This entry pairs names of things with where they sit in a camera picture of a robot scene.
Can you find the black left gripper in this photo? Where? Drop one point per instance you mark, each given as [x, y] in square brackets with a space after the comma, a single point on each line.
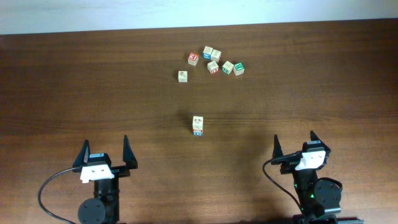
[127, 157]

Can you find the wooden block letter K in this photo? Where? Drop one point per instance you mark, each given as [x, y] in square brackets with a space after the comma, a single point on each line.
[183, 76]

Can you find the wooden block green B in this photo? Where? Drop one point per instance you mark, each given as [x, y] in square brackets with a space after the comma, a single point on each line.
[238, 68]

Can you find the plain wooden block hourglass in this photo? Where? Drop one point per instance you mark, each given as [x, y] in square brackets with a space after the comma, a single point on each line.
[215, 55]

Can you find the wooden block blue D side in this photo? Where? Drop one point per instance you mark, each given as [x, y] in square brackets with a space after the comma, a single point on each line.
[197, 122]

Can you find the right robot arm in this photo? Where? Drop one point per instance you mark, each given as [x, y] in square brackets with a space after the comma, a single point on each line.
[318, 198]

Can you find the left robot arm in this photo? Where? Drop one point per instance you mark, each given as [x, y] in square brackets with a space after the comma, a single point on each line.
[103, 207]

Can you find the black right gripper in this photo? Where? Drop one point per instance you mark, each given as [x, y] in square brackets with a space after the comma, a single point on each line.
[286, 167]

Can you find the wooden block Y red side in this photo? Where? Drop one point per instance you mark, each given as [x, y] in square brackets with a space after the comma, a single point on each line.
[213, 67]

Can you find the wooden block red top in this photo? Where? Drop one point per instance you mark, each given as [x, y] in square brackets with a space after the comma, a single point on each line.
[193, 59]

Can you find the wooden block green side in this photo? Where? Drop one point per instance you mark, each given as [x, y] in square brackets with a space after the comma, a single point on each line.
[227, 67]

